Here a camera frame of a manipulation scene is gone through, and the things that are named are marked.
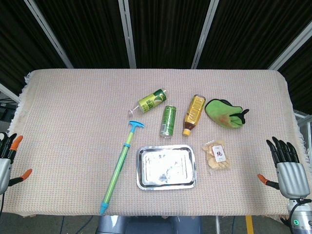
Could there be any amber tea bottle yellow cap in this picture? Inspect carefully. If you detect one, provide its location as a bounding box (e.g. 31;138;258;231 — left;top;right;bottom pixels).
182;94;207;136

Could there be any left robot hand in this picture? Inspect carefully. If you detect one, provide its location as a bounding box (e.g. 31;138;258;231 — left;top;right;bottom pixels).
0;132;33;195

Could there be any black cable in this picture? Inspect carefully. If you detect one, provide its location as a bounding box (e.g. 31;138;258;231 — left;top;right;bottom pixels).
280;198;312;229

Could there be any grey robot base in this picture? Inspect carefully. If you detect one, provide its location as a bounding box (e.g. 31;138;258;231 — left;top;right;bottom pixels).
97;215;203;234

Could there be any green blue water pump toy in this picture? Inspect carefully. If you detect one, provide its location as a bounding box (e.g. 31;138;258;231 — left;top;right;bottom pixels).
99;120;145;215

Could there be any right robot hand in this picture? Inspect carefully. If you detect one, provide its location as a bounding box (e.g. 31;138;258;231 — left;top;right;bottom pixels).
257;136;311;198

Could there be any green drink can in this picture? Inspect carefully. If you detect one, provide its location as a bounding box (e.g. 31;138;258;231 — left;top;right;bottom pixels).
159;105;177;139

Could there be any beige woven tablecloth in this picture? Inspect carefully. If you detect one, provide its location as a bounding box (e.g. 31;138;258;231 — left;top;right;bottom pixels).
8;68;306;218

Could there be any green yellow drink bottle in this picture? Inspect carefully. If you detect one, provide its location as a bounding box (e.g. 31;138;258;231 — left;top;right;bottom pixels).
128;89;168;116

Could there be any stainless steel tray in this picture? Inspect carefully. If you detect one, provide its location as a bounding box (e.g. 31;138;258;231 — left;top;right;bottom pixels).
136;144;198;191

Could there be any snack packet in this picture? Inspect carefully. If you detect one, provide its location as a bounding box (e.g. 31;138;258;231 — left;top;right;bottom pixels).
202;138;231;171

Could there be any green plush toy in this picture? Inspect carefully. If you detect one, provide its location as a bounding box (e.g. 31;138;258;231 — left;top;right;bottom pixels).
204;98;250;130

